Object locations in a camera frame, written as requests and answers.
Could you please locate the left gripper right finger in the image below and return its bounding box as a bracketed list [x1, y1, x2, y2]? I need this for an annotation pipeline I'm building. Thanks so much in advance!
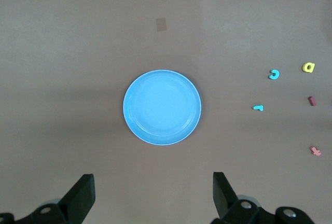
[212, 172, 316, 224]

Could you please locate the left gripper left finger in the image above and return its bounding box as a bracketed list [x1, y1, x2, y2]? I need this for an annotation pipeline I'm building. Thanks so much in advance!
[0, 173, 96, 224]

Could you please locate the blue plate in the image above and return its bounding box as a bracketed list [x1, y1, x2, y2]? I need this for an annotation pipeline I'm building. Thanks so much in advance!
[122, 69, 202, 146]

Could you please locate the brown tape patch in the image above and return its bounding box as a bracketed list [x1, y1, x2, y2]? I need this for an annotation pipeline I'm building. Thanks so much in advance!
[156, 18, 168, 32]

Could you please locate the yellow foam letter a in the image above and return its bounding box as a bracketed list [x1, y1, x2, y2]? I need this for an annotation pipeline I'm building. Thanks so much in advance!
[301, 62, 316, 73]

